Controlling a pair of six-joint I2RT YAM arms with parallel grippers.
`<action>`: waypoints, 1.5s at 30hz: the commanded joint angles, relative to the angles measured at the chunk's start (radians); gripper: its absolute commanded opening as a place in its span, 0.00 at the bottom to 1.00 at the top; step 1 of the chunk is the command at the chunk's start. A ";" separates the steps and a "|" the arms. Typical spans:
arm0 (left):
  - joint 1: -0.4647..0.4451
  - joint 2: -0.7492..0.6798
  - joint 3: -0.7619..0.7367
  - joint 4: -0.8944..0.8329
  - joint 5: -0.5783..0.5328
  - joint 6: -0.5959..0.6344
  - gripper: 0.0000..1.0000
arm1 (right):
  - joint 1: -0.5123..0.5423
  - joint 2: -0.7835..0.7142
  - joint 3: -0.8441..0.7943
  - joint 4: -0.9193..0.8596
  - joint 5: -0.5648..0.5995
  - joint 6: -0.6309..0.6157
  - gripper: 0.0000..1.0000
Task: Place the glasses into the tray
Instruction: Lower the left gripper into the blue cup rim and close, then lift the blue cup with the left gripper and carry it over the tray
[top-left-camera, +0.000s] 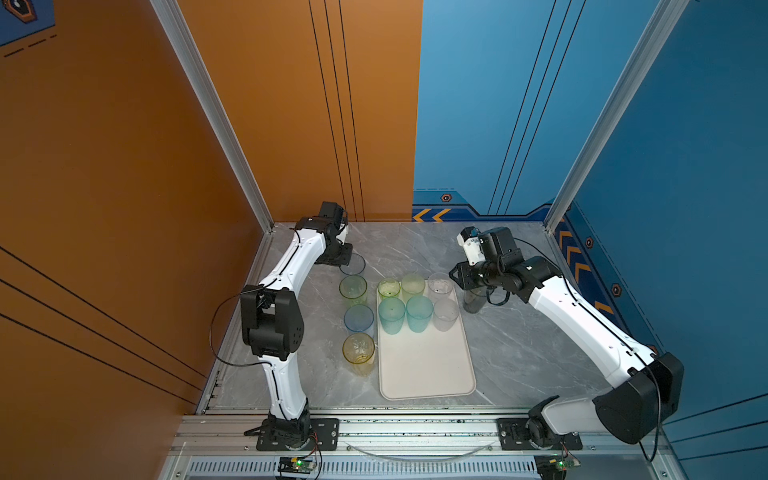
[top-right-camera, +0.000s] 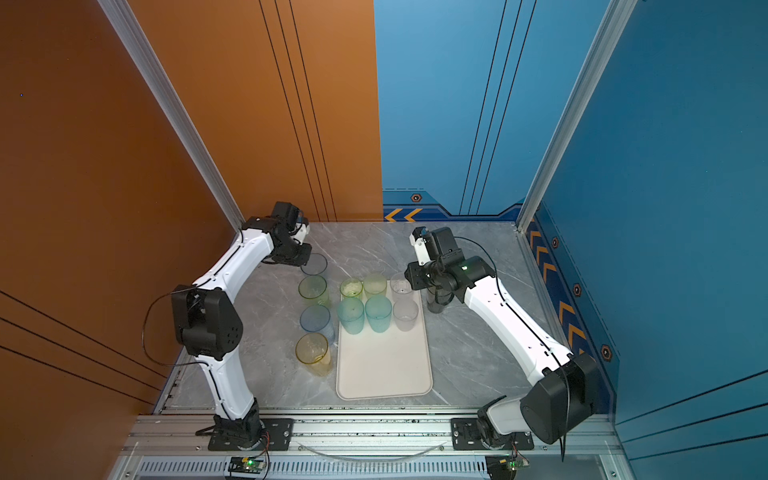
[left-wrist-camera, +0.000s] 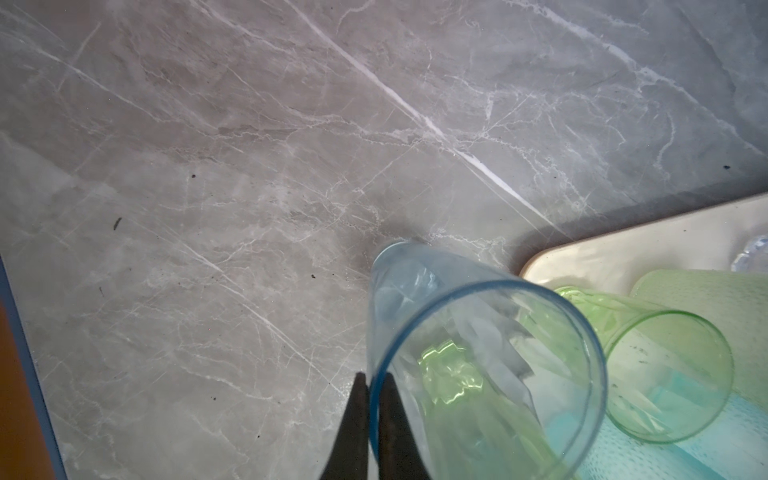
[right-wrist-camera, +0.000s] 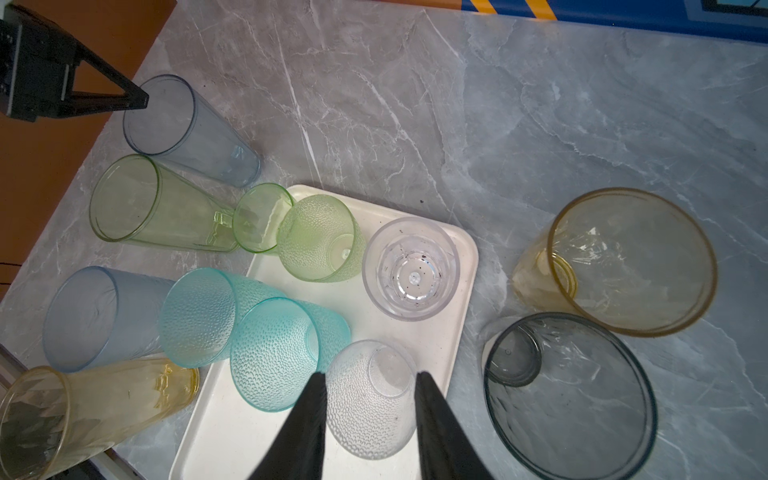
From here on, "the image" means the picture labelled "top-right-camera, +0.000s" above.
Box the dark smoke grey cup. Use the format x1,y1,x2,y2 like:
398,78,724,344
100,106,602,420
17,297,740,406
427,286,454,314

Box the tall grey-blue cup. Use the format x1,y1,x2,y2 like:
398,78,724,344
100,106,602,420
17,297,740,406
300,253,328,276

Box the tall green clear cup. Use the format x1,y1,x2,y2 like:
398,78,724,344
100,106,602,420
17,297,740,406
298,275,331,307

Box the green dotted textured cup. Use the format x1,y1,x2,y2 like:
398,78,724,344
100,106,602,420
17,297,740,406
363,273,388,298

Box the teal cup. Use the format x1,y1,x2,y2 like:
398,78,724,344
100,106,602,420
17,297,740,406
337,297,365,335
365,295,392,333

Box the small green clear glass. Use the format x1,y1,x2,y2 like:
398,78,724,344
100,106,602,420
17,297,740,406
339,277,364,300

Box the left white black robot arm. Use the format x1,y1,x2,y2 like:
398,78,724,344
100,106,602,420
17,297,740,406
171,203,312,450

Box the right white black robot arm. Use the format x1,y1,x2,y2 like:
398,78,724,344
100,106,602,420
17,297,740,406
405,256,600,444

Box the white rectangular plastic tray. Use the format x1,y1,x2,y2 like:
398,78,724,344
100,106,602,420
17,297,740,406
336,278,433,401

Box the tall blue clear cup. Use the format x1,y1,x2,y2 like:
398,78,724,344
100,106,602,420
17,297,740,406
299,305,336,343

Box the yellow cup left front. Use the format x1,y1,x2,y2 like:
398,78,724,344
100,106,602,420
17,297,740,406
294,333,333,377

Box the right green circuit board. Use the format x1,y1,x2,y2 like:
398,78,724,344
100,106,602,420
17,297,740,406
485,456,530,480

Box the green circuit board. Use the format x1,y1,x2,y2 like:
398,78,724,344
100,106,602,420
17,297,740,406
485,456,530,480
227,456,268,479

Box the left green circuit board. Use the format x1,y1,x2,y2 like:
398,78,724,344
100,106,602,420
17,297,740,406
227,456,268,479

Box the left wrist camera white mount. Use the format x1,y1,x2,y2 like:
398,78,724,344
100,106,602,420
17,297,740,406
271,202,310,244

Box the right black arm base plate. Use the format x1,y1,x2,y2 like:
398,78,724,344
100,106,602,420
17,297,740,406
450,417,534,451

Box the left aluminium corner post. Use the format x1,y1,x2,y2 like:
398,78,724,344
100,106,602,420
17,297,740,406
98,0,245,231

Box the aluminium corner post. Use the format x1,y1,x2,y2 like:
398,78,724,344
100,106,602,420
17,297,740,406
98,0,245,231
515,0,637,234

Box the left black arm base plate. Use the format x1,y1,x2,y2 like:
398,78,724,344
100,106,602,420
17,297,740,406
207,418,294,453

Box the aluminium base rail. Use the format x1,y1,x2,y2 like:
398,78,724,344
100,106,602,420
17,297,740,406
108,407,634,479

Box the right aluminium corner post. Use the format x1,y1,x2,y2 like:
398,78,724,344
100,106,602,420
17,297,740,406
515,0,637,234

